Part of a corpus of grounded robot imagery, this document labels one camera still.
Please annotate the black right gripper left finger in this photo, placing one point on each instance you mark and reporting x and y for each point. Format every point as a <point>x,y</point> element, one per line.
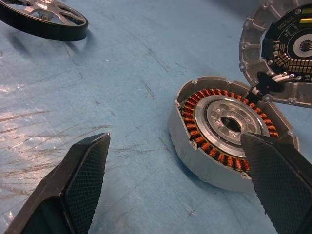
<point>80,185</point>

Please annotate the blue table mat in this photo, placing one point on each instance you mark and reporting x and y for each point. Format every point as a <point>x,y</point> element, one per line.
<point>122,73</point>

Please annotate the silver motor housing copper windings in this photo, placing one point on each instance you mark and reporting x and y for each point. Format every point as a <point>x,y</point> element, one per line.
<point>178,136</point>

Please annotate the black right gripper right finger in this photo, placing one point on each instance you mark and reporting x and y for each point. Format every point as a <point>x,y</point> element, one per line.
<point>280,185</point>

